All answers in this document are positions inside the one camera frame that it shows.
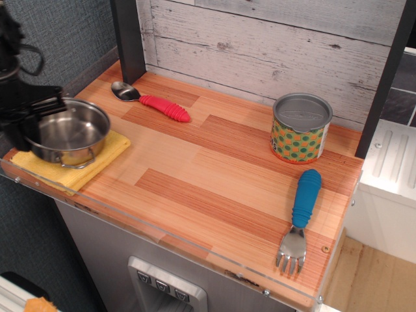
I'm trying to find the dark grey post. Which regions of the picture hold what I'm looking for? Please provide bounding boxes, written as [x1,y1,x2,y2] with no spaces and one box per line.
[355,0,415,159]
[110,0,146,85]

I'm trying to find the green orange patterned can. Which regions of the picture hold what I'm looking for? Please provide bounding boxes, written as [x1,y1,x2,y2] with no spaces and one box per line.
[270,93,333,164]

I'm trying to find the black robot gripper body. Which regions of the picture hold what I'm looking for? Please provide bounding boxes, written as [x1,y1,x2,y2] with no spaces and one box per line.
[1,77,65,129]

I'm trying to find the folded yellow cloth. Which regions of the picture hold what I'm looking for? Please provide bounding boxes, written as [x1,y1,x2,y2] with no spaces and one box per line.
[11,131,131,195]

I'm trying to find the silver dispenser button panel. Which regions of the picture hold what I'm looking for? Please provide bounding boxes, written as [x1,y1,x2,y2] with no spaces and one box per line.
[127,256,209,311]

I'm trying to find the dark grey right post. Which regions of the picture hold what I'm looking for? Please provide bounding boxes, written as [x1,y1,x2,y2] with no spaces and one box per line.
[355,0,415,159]

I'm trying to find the dark grey left post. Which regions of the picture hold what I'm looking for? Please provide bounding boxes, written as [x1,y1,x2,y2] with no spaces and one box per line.
[110,0,146,85]

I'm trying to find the clear acrylic edge guard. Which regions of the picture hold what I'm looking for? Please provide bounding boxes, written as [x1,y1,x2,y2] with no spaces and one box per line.
[1,161,322,311]

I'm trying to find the spoon with red handle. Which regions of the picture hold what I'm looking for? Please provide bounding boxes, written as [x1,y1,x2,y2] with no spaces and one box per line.
[111,81,191,122]

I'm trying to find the grey toy cabinet front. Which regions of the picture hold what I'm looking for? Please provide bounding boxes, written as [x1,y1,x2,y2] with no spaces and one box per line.
[57,201,292,311]

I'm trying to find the small stainless steel pot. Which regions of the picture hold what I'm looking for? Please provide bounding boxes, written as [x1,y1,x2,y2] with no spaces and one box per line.
[24,97,111,169]

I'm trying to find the orange object bottom left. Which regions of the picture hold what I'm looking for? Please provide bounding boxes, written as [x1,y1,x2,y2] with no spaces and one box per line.
[23,297,58,312]

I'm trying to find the fork with blue handle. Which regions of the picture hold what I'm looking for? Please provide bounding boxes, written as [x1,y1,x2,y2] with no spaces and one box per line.
[276,169,322,275]

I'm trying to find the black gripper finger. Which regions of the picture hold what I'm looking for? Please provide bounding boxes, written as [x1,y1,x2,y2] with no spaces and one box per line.
[22,114,41,144]
[1,125,31,152]

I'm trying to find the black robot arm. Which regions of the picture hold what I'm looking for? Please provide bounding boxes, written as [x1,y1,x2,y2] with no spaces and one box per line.
[1,1,66,151]

